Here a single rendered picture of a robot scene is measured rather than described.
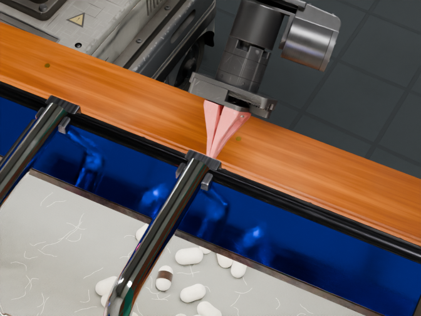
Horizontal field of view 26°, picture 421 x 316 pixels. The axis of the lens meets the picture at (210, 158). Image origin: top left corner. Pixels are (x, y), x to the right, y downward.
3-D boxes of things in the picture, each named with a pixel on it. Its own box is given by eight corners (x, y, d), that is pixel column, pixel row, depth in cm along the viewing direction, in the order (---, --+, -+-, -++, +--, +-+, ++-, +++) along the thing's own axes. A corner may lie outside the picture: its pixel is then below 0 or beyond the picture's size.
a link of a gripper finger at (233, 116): (219, 168, 112) (244, 95, 110) (167, 148, 113) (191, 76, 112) (233, 166, 118) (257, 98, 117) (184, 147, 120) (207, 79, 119)
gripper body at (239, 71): (262, 113, 110) (282, 54, 109) (186, 85, 113) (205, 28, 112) (274, 114, 116) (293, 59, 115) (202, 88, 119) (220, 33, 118)
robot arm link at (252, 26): (245, -8, 116) (243, -11, 110) (296, 10, 115) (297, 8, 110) (227, 44, 117) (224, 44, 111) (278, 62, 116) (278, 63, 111)
